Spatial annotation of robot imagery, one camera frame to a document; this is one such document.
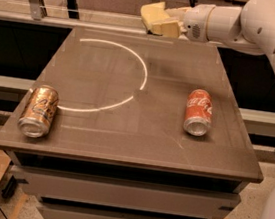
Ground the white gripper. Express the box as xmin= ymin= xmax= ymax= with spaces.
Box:
xmin=149 ymin=4 xmax=216 ymax=43

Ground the yellow sponge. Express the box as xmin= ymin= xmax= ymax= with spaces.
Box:
xmin=140 ymin=2 xmax=169 ymax=36

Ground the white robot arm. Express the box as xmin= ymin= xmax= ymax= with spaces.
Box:
xmin=141 ymin=0 xmax=275 ymax=75

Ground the red coca-cola can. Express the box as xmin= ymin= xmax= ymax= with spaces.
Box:
xmin=183 ymin=89 xmax=213 ymax=137

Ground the orange gold soda can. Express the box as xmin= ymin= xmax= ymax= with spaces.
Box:
xmin=17 ymin=85 xmax=59 ymax=138

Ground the grey table with drawers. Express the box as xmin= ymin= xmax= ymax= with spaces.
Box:
xmin=0 ymin=27 xmax=263 ymax=219

